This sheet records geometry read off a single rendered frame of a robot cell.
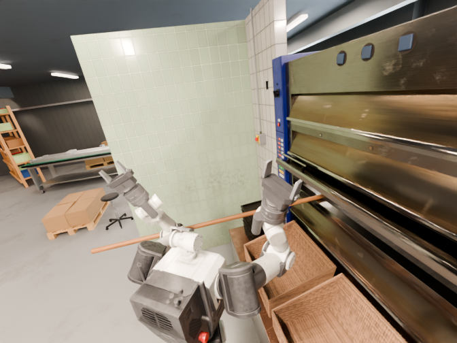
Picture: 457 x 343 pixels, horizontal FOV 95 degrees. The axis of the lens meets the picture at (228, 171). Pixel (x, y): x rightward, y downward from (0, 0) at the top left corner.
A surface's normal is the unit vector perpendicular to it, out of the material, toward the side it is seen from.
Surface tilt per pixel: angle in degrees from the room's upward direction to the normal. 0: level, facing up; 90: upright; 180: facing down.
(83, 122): 90
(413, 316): 70
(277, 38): 90
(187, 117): 90
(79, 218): 90
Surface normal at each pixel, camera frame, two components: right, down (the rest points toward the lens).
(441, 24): -0.97, 0.20
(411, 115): -0.96, -0.13
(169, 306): -0.11, -0.94
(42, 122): 0.15, 0.34
